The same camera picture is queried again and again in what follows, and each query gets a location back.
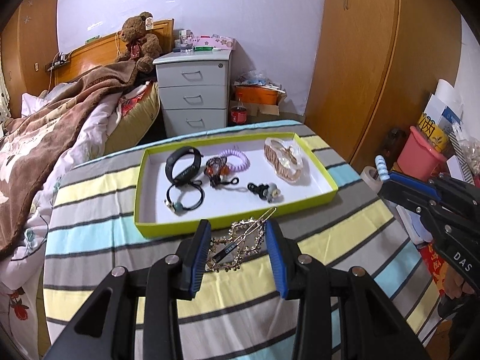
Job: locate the clear amber hair claw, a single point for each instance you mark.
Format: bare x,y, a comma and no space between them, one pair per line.
285,158

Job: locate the black amber beaded hair clip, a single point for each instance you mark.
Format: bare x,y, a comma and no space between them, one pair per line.
216,170

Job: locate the person's right hand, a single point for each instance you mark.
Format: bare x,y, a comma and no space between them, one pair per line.
455,285

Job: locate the cola bottle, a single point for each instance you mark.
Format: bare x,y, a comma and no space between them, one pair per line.
238,113

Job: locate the pink floral box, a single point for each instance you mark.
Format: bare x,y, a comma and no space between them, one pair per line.
214,41

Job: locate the white floral duvet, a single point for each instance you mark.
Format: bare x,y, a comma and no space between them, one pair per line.
119,122

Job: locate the gold rhinestone hair pin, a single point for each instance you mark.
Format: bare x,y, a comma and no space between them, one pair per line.
242,240

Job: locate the brown teddy bear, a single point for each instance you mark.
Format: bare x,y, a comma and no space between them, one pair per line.
141,45

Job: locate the wooden wardrobe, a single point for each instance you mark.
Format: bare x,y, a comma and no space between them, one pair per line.
376,65

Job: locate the grey drawer nightstand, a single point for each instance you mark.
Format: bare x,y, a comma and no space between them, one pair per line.
194,90

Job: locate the orange storage box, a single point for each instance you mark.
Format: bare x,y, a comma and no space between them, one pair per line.
256,95

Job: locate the green shallow box tray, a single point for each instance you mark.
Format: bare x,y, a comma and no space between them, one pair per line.
162,209

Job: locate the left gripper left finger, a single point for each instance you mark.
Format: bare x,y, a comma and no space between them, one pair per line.
104,327

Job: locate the pink plastic bucket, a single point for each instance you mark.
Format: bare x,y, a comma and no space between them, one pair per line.
418,157

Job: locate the brown fleece blanket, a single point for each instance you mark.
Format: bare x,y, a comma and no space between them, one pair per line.
34,144

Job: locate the wooden bed headboard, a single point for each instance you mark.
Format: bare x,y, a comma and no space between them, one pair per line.
104,50

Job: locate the white paper roll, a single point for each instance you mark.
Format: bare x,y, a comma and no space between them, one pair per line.
371,178

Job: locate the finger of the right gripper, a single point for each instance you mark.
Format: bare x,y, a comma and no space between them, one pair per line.
417,185
408,198

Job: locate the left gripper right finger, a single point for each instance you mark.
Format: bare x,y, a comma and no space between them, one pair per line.
371,327

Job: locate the black fitness band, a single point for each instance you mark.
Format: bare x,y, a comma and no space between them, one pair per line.
183,165

